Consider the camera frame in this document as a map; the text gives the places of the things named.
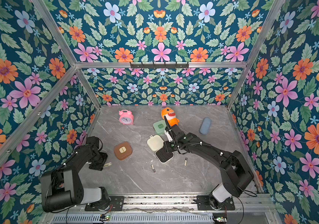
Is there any gold nail file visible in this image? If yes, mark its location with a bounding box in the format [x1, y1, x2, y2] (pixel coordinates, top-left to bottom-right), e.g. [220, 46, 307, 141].
[103, 162, 112, 168]

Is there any cream clipper case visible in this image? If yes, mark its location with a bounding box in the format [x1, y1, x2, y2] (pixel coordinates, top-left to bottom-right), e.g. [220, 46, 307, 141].
[147, 135, 174, 163]

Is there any green clipper case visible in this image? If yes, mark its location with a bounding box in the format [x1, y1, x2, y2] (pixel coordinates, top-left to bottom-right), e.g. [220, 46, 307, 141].
[153, 120, 167, 135]

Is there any brown clipper case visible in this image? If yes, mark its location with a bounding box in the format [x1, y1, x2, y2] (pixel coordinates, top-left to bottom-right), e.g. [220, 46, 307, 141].
[114, 141, 133, 161]

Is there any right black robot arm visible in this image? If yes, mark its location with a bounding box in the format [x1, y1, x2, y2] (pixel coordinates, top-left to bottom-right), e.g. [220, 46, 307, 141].
[164, 125, 254, 210]

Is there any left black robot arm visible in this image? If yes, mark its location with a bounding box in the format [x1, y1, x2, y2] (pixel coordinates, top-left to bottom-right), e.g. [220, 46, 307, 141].
[41, 136, 111, 213]

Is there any silver small nail clipper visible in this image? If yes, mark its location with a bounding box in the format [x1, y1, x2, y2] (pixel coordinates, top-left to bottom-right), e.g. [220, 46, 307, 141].
[184, 158, 188, 167]

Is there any blue closed case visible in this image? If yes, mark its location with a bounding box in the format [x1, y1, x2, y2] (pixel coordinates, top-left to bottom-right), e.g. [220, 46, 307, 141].
[199, 117, 212, 135]

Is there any orange shark plush toy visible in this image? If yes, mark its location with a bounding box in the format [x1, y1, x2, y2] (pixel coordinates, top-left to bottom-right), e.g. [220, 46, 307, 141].
[161, 107, 180, 127]

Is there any pink alarm clock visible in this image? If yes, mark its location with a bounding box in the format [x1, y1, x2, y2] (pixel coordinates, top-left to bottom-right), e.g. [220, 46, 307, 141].
[119, 110, 134, 125]

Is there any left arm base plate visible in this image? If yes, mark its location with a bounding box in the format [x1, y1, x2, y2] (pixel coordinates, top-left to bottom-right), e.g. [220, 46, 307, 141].
[85, 196, 125, 212]

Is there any white vented cable duct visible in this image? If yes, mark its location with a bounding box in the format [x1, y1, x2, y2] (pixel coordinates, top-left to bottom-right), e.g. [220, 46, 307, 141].
[51, 213, 213, 224]

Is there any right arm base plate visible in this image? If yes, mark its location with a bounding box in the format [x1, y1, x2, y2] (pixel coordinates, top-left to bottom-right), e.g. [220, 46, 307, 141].
[193, 195, 235, 211]

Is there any black wall hook rail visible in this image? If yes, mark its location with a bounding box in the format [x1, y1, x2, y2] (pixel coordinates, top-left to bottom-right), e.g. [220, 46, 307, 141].
[130, 62, 189, 69]

